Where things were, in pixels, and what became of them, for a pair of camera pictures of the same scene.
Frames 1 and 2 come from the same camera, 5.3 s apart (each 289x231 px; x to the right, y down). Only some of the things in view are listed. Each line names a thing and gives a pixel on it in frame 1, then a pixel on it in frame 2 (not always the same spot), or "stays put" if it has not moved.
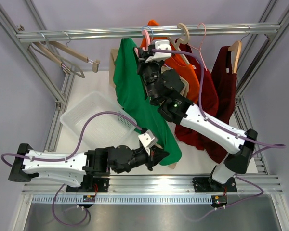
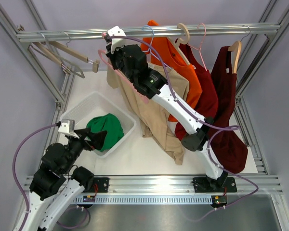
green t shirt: [131, 91] → [109, 122]
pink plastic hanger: [148, 42] → [105, 57]
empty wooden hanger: [77, 55] stays put
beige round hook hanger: [180, 41] stays put
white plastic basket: [102, 130] stays put
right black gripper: [142, 64] → [112, 56]
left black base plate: [91, 184] stays put
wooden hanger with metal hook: [235, 49] stays put
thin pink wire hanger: [201, 44] stays put
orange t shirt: [176, 60] stays put
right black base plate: [204, 185] stays put
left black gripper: [156, 155] → [97, 138]
